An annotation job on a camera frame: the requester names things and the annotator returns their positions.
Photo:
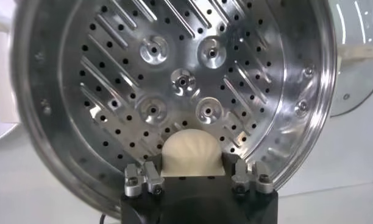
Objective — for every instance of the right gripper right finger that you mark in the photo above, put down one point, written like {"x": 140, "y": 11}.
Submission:
{"x": 239, "y": 176}

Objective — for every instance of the white steamed baozi bun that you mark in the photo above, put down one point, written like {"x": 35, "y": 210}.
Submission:
{"x": 191, "y": 152}

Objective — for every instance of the stainless steel steamer basket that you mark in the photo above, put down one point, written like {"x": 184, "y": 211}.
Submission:
{"x": 113, "y": 76}

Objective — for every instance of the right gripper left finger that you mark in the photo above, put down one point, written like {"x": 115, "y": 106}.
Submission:
{"x": 153, "y": 179}

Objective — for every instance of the round glass pot lid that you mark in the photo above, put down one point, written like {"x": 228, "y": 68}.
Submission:
{"x": 357, "y": 85}

